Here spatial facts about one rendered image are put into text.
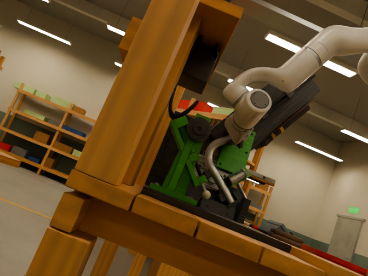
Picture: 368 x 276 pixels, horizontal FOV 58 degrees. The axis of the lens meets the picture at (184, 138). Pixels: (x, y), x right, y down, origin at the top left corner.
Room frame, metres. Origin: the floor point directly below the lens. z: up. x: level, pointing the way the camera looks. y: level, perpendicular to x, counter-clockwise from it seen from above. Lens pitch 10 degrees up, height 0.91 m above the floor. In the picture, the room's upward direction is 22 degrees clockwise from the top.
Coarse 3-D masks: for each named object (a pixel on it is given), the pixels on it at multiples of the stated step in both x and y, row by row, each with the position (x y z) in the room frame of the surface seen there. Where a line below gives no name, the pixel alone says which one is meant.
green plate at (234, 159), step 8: (248, 144) 1.33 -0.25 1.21; (224, 152) 1.31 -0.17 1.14; (232, 152) 1.31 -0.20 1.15; (240, 152) 1.32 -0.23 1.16; (248, 152) 1.32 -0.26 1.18; (224, 160) 1.30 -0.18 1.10; (232, 160) 1.30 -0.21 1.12; (240, 160) 1.31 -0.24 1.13; (224, 168) 1.29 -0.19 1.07; (232, 168) 1.30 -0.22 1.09; (240, 168) 1.30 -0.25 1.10
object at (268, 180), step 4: (204, 152) 1.43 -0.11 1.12; (212, 156) 1.43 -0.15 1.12; (216, 156) 1.43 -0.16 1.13; (216, 160) 1.43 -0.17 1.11; (252, 172) 1.43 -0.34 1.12; (256, 172) 1.43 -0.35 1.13; (252, 176) 1.43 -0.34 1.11; (256, 176) 1.43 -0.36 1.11; (260, 176) 1.43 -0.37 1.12; (264, 176) 1.43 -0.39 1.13; (248, 180) 1.57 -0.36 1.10; (252, 180) 1.51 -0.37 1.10; (256, 180) 1.50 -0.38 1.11; (260, 180) 1.43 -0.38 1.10; (264, 180) 1.44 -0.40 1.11; (268, 180) 1.43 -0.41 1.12; (272, 180) 1.43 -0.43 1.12; (260, 184) 1.53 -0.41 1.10; (264, 184) 1.51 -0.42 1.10; (268, 184) 1.43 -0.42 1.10; (272, 184) 1.43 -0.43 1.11
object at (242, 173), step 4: (236, 172) 1.26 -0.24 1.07; (240, 172) 1.26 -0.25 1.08; (244, 172) 1.26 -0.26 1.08; (228, 176) 1.25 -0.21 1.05; (232, 176) 1.25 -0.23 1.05; (236, 176) 1.25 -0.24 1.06; (240, 176) 1.25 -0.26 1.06; (244, 176) 1.26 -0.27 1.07; (232, 180) 1.24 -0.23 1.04; (236, 180) 1.25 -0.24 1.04; (232, 184) 1.25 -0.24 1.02
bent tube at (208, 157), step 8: (224, 136) 1.28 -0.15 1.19; (216, 144) 1.26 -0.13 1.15; (224, 144) 1.28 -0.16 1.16; (208, 152) 1.25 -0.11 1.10; (208, 160) 1.24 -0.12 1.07; (208, 168) 1.24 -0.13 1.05; (216, 176) 1.23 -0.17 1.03; (216, 184) 1.24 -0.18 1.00; (224, 184) 1.23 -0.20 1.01; (224, 192) 1.22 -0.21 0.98; (232, 200) 1.21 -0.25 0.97
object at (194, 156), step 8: (176, 120) 1.02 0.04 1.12; (184, 120) 1.02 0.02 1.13; (176, 128) 1.02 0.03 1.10; (184, 128) 1.03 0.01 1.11; (176, 136) 1.02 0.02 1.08; (184, 136) 1.03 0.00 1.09; (192, 152) 1.03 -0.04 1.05; (192, 160) 1.02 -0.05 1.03; (192, 168) 1.02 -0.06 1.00; (192, 176) 1.02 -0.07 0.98; (200, 176) 1.03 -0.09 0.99; (192, 184) 1.06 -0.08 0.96; (200, 184) 1.03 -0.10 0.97
